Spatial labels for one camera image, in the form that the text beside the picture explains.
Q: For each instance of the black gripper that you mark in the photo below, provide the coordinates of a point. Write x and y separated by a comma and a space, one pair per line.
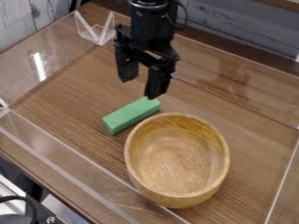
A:
148, 34

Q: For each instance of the green rectangular block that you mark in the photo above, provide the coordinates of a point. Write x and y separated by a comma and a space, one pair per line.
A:
128, 115

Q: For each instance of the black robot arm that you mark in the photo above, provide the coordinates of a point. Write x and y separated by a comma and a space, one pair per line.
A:
156, 2

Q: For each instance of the brown wooden bowl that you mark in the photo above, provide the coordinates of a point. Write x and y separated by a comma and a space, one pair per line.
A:
176, 159

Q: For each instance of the clear acrylic tray walls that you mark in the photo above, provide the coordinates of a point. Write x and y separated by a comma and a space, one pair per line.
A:
59, 87

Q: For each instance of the clear acrylic corner bracket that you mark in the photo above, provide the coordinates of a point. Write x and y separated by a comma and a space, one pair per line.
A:
95, 33

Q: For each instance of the black metal table bracket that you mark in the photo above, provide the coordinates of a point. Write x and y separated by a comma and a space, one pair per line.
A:
39, 214

